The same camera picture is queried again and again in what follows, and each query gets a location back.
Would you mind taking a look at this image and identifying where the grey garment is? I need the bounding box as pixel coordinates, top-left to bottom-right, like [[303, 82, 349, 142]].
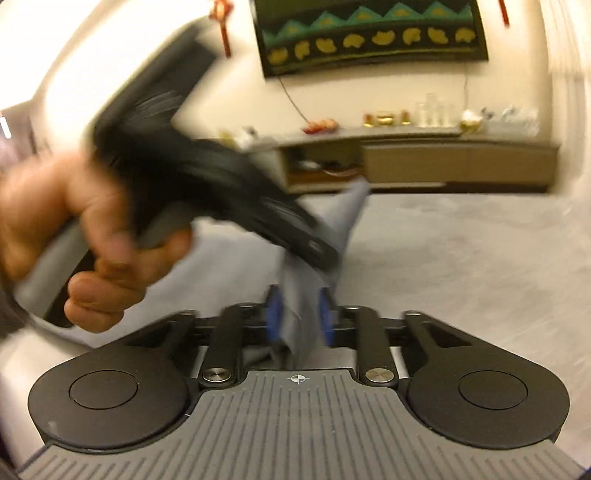
[[41, 177, 373, 370]]

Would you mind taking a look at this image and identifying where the person's left hand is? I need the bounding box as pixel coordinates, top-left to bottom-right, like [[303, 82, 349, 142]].
[[1, 154, 193, 333]]

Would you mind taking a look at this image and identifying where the red fruit plate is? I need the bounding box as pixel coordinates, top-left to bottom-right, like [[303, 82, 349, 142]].
[[303, 119, 339, 135]]

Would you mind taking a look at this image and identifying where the red hanging knot ornament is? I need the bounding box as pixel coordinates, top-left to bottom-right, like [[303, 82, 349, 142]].
[[209, 0, 235, 59]]

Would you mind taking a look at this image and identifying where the grey bed cover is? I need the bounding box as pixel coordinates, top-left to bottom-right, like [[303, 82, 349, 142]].
[[1, 194, 590, 464]]

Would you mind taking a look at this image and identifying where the long grey TV cabinet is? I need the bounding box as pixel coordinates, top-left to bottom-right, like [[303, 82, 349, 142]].
[[249, 126, 559, 194]]

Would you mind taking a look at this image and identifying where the clear storage box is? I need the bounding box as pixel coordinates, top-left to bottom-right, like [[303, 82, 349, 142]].
[[481, 105, 541, 137]]

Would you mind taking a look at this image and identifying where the white curtain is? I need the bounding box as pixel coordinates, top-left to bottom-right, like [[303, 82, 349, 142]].
[[539, 0, 590, 195]]

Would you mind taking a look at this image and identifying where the dark wall painting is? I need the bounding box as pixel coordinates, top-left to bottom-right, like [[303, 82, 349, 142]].
[[250, 0, 489, 78]]

